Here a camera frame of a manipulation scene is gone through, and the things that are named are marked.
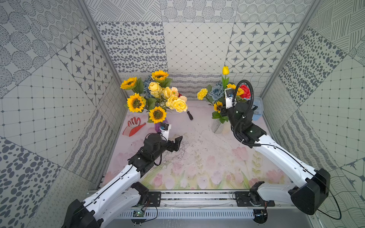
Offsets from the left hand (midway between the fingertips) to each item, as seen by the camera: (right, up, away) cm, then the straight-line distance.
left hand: (178, 135), depth 75 cm
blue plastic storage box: (+57, +12, +29) cm, 65 cm away
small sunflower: (+22, +16, +4) cm, 27 cm away
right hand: (+25, +20, -2) cm, 32 cm away
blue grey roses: (+21, +24, +1) cm, 32 cm away
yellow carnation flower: (+13, +23, +4) cm, 27 cm away
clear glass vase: (+25, +3, +20) cm, 32 cm away
